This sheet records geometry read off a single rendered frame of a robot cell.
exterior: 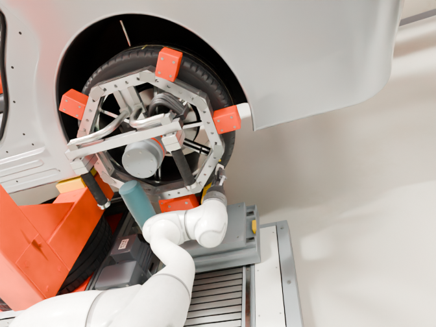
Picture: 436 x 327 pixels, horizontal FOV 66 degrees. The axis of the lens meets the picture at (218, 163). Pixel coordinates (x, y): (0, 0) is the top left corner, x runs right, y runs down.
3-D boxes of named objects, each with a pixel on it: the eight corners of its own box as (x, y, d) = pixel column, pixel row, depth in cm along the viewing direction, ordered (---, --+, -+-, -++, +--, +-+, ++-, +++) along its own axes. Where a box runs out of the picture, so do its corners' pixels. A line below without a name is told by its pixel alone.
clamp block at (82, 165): (98, 159, 120) (91, 146, 118) (88, 172, 113) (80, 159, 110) (87, 162, 122) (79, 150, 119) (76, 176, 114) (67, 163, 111)
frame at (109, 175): (237, 176, 143) (192, 50, 117) (236, 185, 137) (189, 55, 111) (124, 201, 155) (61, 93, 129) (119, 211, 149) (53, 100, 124)
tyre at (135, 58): (261, 76, 145) (115, 12, 136) (263, 96, 125) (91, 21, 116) (206, 188, 179) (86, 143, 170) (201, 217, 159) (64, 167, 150)
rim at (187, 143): (237, 85, 148) (128, 39, 141) (235, 105, 128) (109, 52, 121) (198, 172, 174) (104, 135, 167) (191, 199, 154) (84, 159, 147)
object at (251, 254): (259, 215, 193) (255, 202, 189) (261, 263, 163) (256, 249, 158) (180, 231, 205) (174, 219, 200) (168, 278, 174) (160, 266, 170)
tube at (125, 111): (133, 115, 125) (121, 89, 120) (115, 139, 109) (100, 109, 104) (93, 127, 129) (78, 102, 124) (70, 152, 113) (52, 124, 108)
